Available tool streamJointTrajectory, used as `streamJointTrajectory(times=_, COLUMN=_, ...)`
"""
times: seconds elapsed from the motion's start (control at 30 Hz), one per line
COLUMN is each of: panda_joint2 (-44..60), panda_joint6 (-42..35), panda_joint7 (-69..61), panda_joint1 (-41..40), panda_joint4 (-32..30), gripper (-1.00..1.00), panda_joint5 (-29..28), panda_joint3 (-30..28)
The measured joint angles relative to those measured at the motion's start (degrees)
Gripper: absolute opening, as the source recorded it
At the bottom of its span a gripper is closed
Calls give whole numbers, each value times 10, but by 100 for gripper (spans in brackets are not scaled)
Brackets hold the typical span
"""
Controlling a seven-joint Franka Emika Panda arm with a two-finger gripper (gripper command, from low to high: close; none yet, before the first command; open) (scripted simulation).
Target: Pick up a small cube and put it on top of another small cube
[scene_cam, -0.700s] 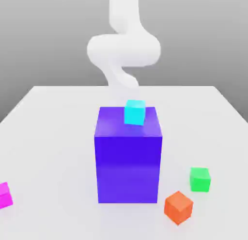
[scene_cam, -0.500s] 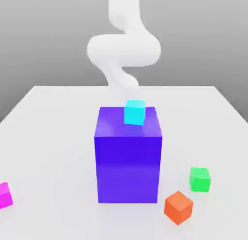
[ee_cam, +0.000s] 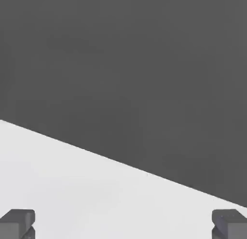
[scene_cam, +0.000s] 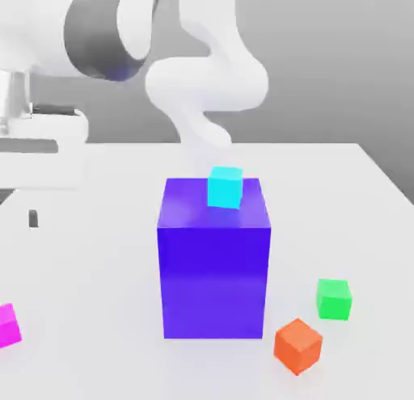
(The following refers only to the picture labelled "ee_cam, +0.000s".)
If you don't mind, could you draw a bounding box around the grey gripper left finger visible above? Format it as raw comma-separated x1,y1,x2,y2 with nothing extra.
0,209,36,239

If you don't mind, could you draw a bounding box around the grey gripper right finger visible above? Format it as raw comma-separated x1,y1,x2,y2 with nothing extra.
211,209,247,239

